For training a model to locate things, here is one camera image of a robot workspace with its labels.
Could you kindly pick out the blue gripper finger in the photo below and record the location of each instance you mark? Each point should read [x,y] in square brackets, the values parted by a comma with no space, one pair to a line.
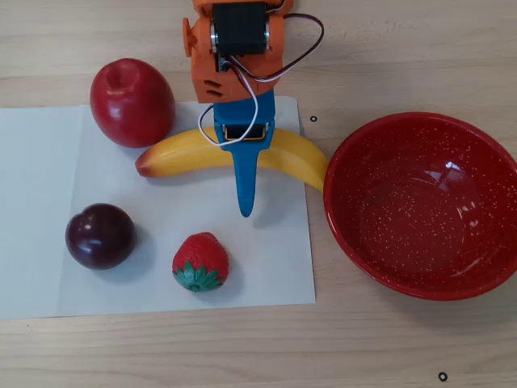
[245,178]

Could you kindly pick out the yellow plastic banana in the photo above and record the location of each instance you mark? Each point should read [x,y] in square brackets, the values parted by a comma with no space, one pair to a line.
[182,155]

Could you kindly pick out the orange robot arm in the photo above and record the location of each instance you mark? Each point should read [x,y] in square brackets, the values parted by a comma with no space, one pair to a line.
[206,77]

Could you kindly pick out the red speckled enamel bowl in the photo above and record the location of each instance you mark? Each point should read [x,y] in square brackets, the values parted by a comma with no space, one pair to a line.
[420,226]

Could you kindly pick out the red plastic strawberry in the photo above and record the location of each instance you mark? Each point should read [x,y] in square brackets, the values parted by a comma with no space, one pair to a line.
[200,252]

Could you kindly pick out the red plastic apple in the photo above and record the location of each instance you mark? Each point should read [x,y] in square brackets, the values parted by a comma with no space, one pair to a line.
[129,109]

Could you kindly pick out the dark purple plastic plum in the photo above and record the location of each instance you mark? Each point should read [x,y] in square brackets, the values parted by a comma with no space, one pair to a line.
[99,238]

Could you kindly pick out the white paper sheet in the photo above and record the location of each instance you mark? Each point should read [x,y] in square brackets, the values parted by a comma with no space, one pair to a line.
[40,202]

